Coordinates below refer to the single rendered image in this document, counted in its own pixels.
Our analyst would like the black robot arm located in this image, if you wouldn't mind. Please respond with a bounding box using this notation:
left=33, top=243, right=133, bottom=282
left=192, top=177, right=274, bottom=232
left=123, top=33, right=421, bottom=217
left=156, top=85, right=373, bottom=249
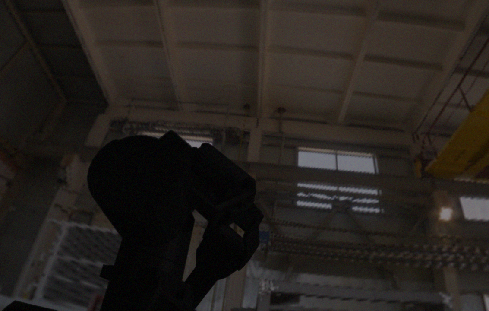
left=87, top=130, right=264, bottom=311

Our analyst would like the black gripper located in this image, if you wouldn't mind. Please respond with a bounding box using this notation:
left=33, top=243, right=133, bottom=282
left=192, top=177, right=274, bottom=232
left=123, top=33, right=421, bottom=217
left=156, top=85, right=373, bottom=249
left=2, top=252, right=191, bottom=311

